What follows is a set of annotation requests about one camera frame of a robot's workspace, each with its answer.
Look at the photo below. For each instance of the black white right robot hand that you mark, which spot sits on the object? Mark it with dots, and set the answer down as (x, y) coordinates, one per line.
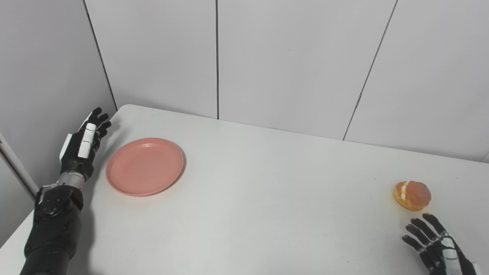
(439, 259)

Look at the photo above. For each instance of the cream puff pastry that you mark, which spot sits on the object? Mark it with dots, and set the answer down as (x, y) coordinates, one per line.
(414, 195)

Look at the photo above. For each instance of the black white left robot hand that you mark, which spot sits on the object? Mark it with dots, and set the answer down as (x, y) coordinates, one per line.
(76, 162)

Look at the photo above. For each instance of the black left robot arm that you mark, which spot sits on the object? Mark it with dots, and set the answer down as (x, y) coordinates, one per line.
(53, 229)

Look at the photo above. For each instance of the pink round plate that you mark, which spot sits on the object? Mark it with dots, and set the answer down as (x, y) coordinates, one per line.
(145, 167)

